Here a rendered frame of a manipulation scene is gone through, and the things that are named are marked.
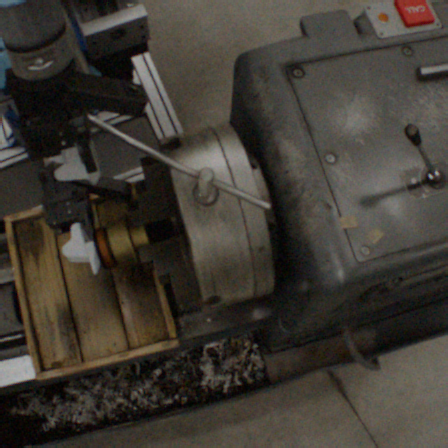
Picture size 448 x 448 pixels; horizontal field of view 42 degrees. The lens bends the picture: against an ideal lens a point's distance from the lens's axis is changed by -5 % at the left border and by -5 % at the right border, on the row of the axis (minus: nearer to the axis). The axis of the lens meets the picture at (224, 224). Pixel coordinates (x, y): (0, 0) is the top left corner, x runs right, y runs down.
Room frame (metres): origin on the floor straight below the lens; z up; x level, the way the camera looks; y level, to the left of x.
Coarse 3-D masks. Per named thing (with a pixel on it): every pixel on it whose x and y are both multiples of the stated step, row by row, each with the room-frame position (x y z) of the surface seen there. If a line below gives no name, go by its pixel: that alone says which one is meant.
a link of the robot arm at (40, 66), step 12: (48, 48) 0.36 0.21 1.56; (60, 48) 0.37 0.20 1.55; (72, 48) 0.39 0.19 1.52; (12, 60) 0.36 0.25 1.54; (24, 60) 0.35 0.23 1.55; (36, 60) 0.35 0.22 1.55; (48, 60) 0.36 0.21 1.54; (60, 60) 0.36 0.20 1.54; (24, 72) 0.35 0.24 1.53; (36, 72) 0.35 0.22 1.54; (48, 72) 0.35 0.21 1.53; (60, 72) 0.36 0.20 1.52
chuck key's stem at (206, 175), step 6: (204, 168) 0.34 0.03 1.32; (210, 168) 0.34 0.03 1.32; (204, 174) 0.33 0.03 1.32; (210, 174) 0.33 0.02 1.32; (204, 180) 0.32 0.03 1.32; (210, 180) 0.32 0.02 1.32; (204, 186) 0.32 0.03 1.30; (210, 186) 0.32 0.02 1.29; (204, 192) 0.32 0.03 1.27; (210, 192) 0.33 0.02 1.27
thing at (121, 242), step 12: (108, 228) 0.30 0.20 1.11; (120, 228) 0.31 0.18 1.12; (132, 228) 0.31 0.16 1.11; (144, 228) 0.31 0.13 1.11; (96, 240) 0.28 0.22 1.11; (108, 240) 0.28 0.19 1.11; (120, 240) 0.28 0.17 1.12; (132, 240) 0.29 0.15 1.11; (144, 240) 0.29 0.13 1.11; (108, 252) 0.26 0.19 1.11; (120, 252) 0.27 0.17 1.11; (132, 252) 0.27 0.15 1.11; (108, 264) 0.25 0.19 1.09; (120, 264) 0.25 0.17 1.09
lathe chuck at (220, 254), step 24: (192, 144) 0.43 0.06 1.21; (216, 144) 0.43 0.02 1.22; (168, 168) 0.38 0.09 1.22; (216, 168) 0.38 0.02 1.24; (192, 192) 0.34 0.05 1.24; (192, 216) 0.30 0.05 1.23; (216, 216) 0.30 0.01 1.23; (240, 216) 0.31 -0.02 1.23; (192, 240) 0.27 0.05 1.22; (216, 240) 0.27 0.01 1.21; (240, 240) 0.27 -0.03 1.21; (192, 264) 0.25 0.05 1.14; (216, 264) 0.24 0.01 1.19; (240, 264) 0.24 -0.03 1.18; (216, 288) 0.21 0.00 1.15; (240, 288) 0.22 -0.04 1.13
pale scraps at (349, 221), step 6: (348, 216) 0.31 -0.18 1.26; (354, 216) 0.31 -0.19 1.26; (342, 222) 0.30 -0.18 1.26; (348, 222) 0.30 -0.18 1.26; (354, 222) 0.30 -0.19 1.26; (342, 228) 0.29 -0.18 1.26; (366, 234) 0.29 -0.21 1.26; (372, 234) 0.29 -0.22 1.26; (378, 234) 0.29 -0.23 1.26; (384, 234) 0.29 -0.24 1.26; (372, 240) 0.28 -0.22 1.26
